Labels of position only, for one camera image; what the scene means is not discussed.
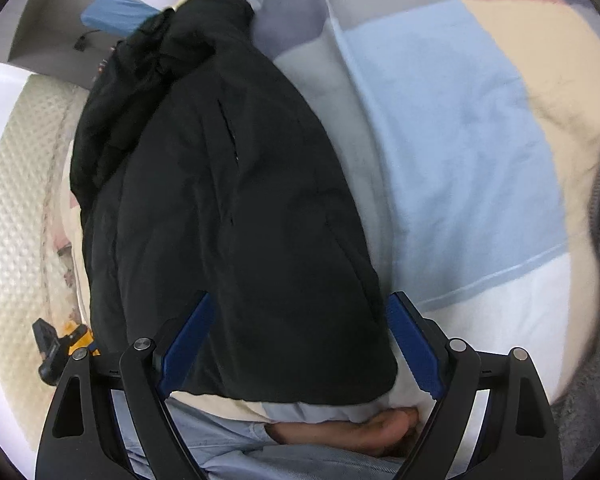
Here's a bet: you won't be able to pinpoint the blue fabric-covered board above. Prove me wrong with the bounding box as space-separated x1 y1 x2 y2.
80 0 163 41

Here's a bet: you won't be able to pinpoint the patchwork pastel quilt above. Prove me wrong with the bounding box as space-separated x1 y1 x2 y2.
45 0 600 421

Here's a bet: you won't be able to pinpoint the black charger with cable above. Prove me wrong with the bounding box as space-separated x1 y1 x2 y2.
74 30 106 52

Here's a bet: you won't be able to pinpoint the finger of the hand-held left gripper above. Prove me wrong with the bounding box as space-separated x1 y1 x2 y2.
31 317 73 386

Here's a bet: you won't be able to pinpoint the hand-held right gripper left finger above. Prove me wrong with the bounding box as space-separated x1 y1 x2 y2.
35 290 216 480

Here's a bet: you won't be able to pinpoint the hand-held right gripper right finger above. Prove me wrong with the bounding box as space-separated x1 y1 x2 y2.
385 291 563 480

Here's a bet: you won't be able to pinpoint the person's blue jeans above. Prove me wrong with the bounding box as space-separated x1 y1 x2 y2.
112 390 406 480

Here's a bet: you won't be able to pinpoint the black puffer jacket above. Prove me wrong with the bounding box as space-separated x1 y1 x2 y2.
69 0 400 406

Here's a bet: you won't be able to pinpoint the cream quilted headboard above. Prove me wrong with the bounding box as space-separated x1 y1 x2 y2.
0 75 96 441

